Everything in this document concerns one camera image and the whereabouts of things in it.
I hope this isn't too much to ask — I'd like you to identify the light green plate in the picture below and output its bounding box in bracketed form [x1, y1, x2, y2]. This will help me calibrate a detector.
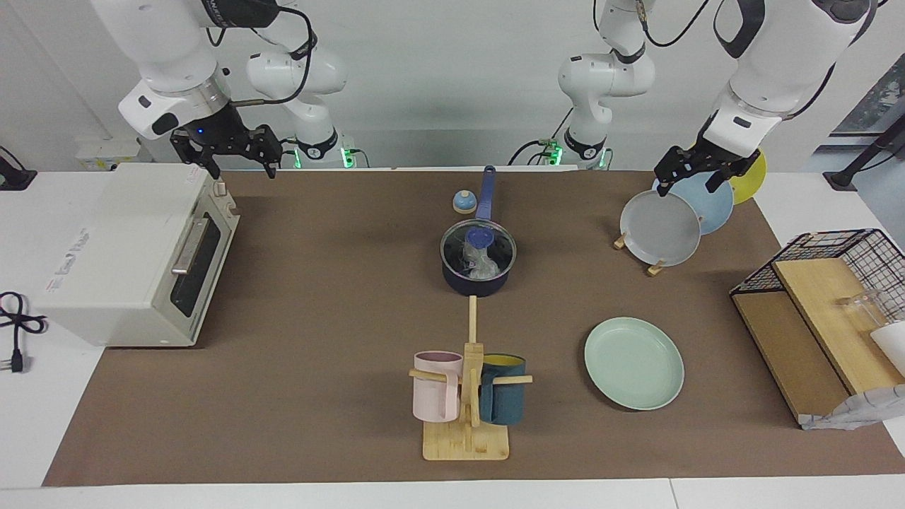
[584, 317, 685, 411]

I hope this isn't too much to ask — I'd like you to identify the white wall socket strip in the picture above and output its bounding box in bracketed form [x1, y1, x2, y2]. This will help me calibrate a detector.
[76, 138, 142, 172]

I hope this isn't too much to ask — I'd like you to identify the black power cable with plug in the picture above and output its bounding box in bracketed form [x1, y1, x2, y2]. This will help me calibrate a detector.
[0, 291, 47, 374]

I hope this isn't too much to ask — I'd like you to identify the brown table mat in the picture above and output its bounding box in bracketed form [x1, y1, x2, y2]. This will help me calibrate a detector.
[42, 170, 905, 487]

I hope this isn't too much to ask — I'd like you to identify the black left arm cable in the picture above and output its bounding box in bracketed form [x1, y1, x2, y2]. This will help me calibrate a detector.
[635, 0, 711, 49]

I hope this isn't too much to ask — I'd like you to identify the dark blue pot with handle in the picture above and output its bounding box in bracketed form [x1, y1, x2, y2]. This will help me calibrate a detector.
[440, 165, 518, 296]

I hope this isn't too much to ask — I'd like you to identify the wooden mug tree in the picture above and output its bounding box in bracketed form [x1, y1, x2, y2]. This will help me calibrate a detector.
[409, 296, 533, 462]

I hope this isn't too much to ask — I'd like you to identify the grey plate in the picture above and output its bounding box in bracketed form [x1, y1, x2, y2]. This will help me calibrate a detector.
[620, 189, 702, 267]

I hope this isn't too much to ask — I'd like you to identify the translucent white vermicelli bundle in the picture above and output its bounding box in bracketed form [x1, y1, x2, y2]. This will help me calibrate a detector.
[460, 242, 500, 278]

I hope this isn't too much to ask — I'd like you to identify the white toaster oven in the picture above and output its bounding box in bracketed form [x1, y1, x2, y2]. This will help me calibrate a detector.
[32, 163, 241, 348]

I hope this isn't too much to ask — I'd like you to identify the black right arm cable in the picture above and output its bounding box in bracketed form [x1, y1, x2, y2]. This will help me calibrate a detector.
[205, 0, 316, 107]

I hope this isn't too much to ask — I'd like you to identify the yellow plate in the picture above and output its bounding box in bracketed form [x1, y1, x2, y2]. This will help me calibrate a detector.
[728, 147, 767, 206]

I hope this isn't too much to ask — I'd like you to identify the teal mug with yellow inside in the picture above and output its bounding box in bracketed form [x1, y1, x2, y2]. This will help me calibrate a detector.
[479, 353, 527, 426]

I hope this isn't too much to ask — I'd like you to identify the black wire basket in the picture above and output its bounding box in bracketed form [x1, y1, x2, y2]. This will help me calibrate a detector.
[730, 228, 905, 327]

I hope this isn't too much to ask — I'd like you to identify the light blue plate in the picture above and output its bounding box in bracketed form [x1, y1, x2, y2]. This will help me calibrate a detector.
[652, 170, 735, 235]

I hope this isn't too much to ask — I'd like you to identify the wire basket wooden shelf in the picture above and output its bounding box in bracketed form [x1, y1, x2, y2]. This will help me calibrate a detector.
[732, 291, 849, 426]

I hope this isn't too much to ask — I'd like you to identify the clear glass cup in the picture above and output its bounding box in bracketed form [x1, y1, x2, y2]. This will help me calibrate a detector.
[838, 290, 890, 327]

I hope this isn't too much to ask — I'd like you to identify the wooden plate rack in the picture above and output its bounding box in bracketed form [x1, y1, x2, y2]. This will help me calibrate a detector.
[614, 230, 667, 276]

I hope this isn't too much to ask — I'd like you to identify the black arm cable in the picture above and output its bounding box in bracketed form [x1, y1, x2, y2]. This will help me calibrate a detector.
[205, 0, 316, 107]
[635, 0, 711, 49]

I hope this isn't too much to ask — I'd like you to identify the white cup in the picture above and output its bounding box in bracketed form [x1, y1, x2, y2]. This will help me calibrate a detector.
[870, 322, 905, 377]

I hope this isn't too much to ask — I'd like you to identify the black desk clamp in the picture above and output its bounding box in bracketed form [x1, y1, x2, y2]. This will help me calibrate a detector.
[0, 145, 37, 192]

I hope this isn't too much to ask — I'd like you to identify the pink mug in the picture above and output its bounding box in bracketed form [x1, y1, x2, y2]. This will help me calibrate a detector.
[413, 351, 465, 423]

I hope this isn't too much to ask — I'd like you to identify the light bamboo board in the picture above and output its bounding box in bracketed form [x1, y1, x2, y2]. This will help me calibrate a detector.
[772, 258, 905, 395]

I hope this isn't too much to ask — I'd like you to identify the glass lid with blue knob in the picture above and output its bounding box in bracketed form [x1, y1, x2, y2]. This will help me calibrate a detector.
[440, 219, 518, 279]

